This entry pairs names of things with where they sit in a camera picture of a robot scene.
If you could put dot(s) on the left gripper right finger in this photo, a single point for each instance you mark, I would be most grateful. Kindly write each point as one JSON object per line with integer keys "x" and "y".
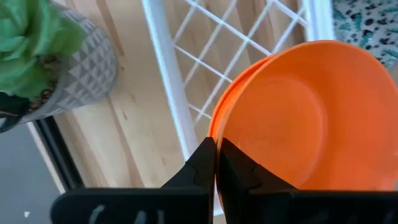
{"x": 239, "y": 174}

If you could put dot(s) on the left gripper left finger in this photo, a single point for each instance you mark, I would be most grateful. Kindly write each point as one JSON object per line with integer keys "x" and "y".
{"x": 199, "y": 171}

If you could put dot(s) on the orange plastic mini bowl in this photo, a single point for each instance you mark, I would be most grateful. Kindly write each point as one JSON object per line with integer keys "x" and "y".
{"x": 295, "y": 124}

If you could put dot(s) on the floral blue ceramic bowl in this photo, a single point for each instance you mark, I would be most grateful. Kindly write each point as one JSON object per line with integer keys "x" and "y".
{"x": 367, "y": 28}

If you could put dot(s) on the grey geometric plant pot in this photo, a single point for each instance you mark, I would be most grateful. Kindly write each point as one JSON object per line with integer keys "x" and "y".
{"x": 90, "y": 74}

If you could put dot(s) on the small white floor scrap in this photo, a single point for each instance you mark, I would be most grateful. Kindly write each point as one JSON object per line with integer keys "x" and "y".
{"x": 26, "y": 214}

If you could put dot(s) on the dark spiky air plant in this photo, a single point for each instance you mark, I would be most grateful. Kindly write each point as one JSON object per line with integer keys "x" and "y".
{"x": 12, "y": 107}

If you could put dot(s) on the green succulent plant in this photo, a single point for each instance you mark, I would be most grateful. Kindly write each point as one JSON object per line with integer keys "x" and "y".
{"x": 28, "y": 40}

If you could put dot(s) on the black aluminium table frame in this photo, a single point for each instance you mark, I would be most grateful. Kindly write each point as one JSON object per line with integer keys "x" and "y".
{"x": 59, "y": 152}

